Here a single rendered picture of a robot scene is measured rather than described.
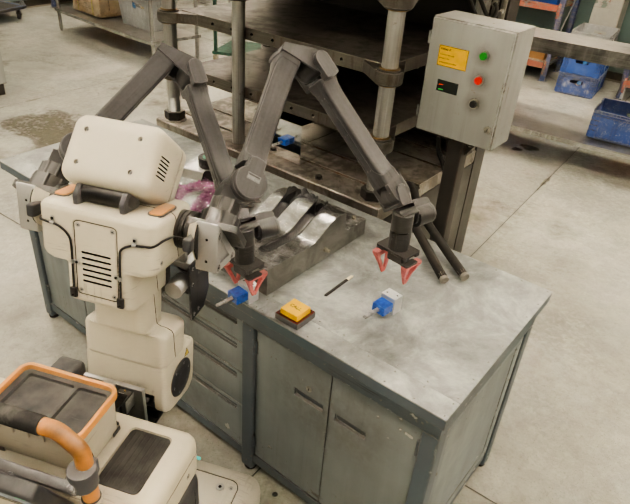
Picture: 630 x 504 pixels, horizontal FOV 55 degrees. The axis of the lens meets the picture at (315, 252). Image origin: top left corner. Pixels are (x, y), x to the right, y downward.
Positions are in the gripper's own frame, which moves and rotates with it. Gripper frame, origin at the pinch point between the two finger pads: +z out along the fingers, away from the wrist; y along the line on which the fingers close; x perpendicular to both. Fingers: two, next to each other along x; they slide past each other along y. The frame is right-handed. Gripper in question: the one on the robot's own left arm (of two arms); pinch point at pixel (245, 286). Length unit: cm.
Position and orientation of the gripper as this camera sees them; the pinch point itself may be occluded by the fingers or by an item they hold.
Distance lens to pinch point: 172.3
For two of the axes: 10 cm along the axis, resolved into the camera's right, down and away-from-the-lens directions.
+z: -0.4, 8.4, 5.4
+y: -7.0, -4.0, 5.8
